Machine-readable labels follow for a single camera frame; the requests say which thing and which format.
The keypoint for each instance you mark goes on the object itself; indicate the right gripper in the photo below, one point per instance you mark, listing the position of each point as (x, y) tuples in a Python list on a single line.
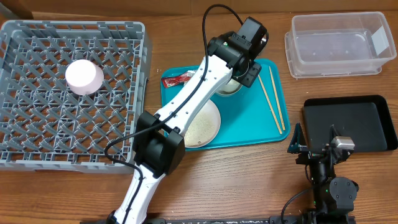
[(315, 152)]

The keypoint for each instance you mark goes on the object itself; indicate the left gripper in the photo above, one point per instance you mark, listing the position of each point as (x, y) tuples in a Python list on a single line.
[(250, 77)]

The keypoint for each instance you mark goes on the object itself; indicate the grey bowl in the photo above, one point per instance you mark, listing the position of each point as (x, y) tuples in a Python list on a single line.
[(229, 89)]

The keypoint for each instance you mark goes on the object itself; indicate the small pink-white bowl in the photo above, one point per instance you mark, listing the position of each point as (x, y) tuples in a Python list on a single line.
[(84, 77)]

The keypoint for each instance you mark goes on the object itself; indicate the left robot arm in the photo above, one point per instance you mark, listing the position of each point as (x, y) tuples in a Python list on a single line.
[(158, 141)]

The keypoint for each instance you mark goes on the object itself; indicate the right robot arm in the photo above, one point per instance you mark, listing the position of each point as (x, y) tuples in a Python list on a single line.
[(333, 196)]

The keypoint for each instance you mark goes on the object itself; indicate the left wooden chopstick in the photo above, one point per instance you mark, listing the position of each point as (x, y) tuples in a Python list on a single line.
[(270, 105)]

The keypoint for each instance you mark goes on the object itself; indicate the black plastic tray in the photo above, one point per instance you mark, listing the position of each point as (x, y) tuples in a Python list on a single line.
[(365, 119)]

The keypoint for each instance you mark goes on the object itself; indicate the teal plastic tray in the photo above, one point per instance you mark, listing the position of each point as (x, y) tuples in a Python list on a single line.
[(246, 118)]

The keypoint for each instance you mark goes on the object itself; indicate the clear plastic bin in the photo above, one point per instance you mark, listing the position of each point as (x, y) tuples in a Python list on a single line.
[(338, 44)]

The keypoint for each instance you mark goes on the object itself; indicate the red snack wrapper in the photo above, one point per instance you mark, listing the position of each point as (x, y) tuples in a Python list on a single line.
[(176, 80)]

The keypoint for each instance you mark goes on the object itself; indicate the large white dirty plate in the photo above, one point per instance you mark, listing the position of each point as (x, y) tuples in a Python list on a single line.
[(204, 127)]

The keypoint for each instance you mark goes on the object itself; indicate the grey plastic dish rack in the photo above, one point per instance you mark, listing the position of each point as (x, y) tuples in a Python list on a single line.
[(46, 126)]

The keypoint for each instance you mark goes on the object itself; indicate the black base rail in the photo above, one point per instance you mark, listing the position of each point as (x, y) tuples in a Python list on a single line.
[(271, 220)]

